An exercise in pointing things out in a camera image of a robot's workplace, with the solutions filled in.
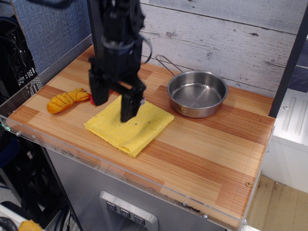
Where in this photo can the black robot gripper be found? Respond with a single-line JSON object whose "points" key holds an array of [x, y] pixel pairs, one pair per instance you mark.
{"points": [[119, 71]]}

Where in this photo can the yellow cloth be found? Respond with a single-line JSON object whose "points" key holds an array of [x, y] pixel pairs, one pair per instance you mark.
{"points": [[132, 136]]}

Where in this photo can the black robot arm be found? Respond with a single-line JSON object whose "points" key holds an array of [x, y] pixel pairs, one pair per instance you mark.
{"points": [[115, 27]]}

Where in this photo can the orange plush croissant toy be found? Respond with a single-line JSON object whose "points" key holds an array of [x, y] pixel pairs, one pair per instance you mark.
{"points": [[65, 100]]}

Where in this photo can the stainless steel pan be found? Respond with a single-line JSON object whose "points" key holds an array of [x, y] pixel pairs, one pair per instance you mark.
{"points": [[197, 94]]}

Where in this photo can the black plastic crate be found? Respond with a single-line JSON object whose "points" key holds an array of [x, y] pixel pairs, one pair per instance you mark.
{"points": [[17, 67]]}

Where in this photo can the clear acrylic table guard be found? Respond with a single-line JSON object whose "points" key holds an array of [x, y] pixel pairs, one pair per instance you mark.
{"points": [[196, 175]]}

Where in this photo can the silver button panel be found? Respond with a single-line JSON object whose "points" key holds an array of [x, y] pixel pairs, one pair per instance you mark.
{"points": [[127, 213]]}

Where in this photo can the orange object at corner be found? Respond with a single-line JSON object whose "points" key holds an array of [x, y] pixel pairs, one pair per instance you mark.
{"points": [[29, 225]]}

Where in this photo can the white grooved box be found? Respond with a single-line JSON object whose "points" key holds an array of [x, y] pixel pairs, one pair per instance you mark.
{"points": [[286, 157]]}

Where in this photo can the red-handled metal fork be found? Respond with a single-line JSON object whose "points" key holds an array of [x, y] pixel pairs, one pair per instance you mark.
{"points": [[92, 100]]}

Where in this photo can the dark grey left post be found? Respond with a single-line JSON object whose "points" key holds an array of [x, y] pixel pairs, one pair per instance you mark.
{"points": [[95, 10]]}

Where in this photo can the dark grey post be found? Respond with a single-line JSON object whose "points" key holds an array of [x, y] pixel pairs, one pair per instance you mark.
{"points": [[95, 10], [290, 66]]}

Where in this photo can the dark grey right post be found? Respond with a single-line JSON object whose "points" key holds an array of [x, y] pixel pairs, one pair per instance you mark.
{"points": [[290, 66]]}

